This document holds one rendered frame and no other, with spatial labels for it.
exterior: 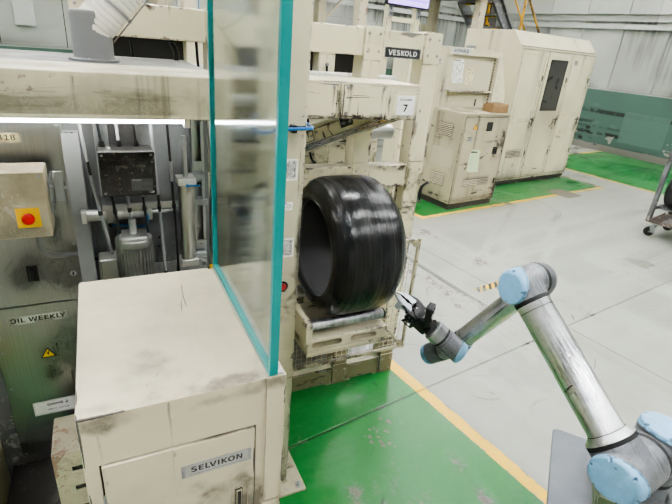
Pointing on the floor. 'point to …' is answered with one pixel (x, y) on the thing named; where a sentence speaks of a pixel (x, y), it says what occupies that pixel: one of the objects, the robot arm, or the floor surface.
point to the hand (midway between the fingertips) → (398, 294)
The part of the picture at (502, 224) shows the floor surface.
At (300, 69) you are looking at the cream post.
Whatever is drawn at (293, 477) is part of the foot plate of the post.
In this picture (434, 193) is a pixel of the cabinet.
